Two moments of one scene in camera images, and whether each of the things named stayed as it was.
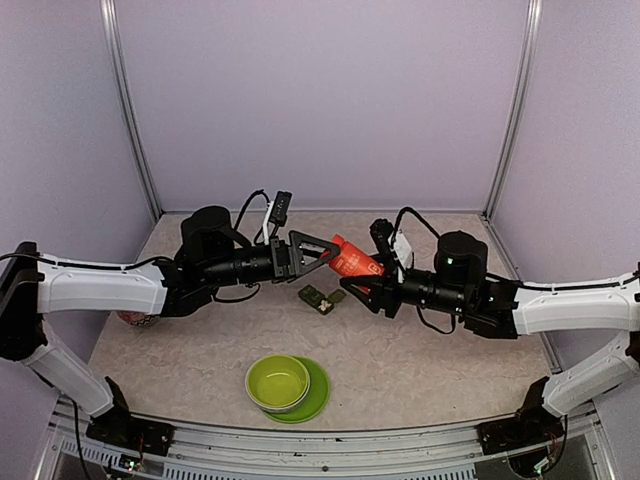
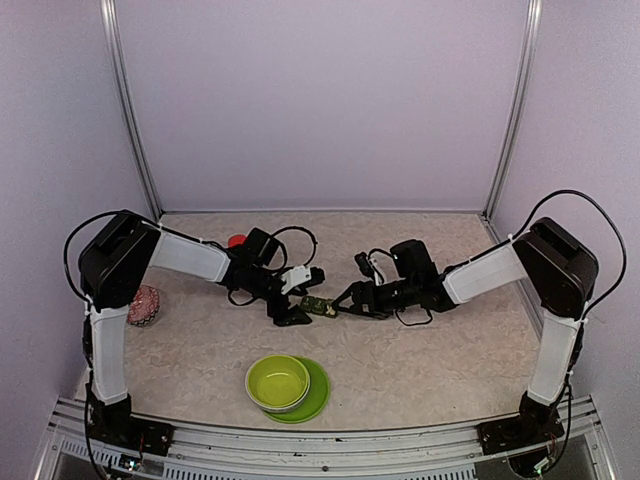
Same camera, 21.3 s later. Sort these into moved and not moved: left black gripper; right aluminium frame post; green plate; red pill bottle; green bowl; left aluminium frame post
Moved: red pill bottle; left black gripper
Not moved: right aluminium frame post; green bowl; left aluminium frame post; green plate
